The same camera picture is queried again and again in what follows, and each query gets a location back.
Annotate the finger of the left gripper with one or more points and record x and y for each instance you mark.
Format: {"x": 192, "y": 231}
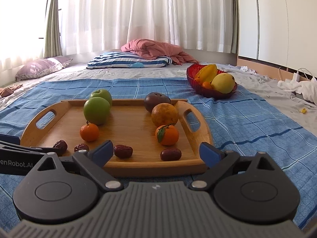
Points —
{"x": 17, "y": 148}
{"x": 10, "y": 139}

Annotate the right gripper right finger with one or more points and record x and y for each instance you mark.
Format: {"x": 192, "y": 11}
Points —
{"x": 220, "y": 165}

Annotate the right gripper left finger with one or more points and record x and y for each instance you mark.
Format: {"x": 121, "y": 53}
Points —
{"x": 91, "y": 166}

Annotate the red date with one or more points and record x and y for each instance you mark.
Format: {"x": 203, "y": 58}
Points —
{"x": 81, "y": 147}
{"x": 123, "y": 151}
{"x": 60, "y": 147}
{"x": 170, "y": 154}

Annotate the small mandarin without leaf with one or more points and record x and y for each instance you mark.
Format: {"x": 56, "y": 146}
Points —
{"x": 89, "y": 132}

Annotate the smooth green apple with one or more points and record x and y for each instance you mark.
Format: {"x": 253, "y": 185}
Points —
{"x": 96, "y": 110}

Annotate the small mandarin with leaf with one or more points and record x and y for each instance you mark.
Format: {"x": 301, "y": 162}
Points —
{"x": 167, "y": 135}

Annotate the green apple with stem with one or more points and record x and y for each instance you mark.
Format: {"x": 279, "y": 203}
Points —
{"x": 102, "y": 93}

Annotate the brownish orange fruit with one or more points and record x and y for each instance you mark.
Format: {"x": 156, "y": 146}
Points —
{"x": 164, "y": 114}

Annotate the brown cloth at left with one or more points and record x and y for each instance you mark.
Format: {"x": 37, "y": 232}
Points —
{"x": 9, "y": 90}

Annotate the wooden serving tray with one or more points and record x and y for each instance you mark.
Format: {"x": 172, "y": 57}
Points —
{"x": 129, "y": 124}

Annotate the purple floral pillow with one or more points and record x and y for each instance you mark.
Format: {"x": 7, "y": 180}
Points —
{"x": 42, "y": 67}

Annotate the small orange in bowl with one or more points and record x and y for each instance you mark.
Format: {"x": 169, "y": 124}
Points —
{"x": 207, "y": 85}

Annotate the red glass fruit bowl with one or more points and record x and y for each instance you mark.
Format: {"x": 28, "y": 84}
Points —
{"x": 192, "y": 71}

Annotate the green side curtain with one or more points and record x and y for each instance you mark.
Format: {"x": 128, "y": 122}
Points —
{"x": 52, "y": 46}

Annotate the blue striped pillow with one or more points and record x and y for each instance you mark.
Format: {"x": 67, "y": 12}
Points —
{"x": 126, "y": 60}

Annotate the white crumpled clothes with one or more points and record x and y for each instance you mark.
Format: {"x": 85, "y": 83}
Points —
{"x": 308, "y": 89}

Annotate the pink blanket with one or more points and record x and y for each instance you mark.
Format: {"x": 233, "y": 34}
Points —
{"x": 151, "y": 49}

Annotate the white sheer curtain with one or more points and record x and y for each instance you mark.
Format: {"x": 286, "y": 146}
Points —
{"x": 99, "y": 25}

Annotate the right green curtain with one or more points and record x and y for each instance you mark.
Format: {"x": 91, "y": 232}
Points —
{"x": 235, "y": 29}

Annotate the white wardrobe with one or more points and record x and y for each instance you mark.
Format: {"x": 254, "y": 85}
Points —
{"x": 282, "y": 32}

